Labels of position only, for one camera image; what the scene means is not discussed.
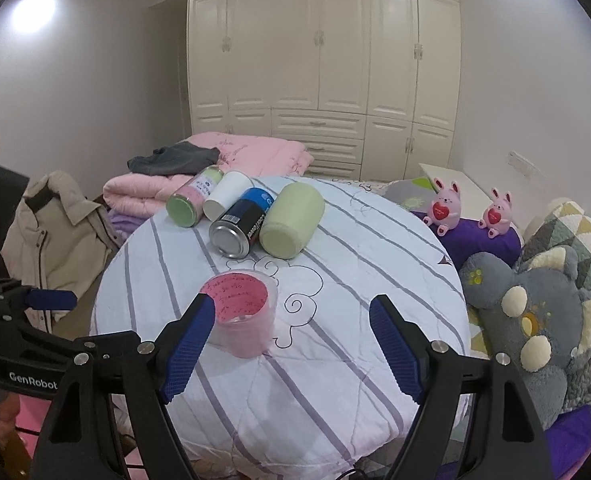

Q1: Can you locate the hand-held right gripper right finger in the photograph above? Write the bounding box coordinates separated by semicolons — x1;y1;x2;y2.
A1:
368;294;562;480

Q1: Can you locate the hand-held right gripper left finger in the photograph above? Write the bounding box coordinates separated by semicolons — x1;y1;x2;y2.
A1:
40;292;217;480

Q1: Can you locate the pink clear plastic cup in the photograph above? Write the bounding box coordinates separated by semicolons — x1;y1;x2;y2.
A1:
199;269;278;359

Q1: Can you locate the white paper cup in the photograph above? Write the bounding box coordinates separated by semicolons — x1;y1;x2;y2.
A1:
203;170;254;221

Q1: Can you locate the pale green cup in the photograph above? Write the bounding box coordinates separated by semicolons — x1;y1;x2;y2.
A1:
259;181;325;260

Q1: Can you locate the beige jacket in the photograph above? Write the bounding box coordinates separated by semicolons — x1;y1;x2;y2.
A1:
0;170;122;339

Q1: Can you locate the lilac folded blanket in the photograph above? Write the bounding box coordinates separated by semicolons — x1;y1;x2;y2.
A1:
108;209;149;249

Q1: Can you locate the purple cushion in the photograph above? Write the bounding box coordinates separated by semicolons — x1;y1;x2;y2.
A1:
412;210;524;271

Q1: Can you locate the black and blue can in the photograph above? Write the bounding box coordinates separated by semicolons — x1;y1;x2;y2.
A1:
208;187;277;260

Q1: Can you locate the green-lidded pink jar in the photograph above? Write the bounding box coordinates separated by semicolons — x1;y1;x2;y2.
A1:
166;164;226;230

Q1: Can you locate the grey plush bear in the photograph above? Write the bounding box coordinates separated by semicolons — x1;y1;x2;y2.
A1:
457;245;591;431

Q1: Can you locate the pink bunny toy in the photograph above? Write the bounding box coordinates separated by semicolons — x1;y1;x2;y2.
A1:
421;176;464;236
477;187;515;237

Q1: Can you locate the grey plush pillow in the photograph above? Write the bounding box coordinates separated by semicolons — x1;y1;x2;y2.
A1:
382;177;439;214

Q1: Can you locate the white board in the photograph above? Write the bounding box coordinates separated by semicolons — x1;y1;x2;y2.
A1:
418;162;501;211

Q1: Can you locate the dark grey clothing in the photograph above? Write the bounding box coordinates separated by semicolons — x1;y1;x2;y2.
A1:
127;141;220;177

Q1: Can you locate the purple bed sheet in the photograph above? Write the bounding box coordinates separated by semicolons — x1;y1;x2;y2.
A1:
544;404;591;477

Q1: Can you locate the pink folded quilt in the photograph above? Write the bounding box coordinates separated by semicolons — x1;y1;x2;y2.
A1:
102;131;315;221

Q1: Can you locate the white wardrobe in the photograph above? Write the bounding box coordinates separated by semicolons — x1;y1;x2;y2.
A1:
186;0;464;181

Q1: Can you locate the black cable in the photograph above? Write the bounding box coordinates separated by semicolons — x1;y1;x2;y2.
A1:
325;467;372;480

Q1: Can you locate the white wall socket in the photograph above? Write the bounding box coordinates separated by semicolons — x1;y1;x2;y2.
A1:
506;151;537;177

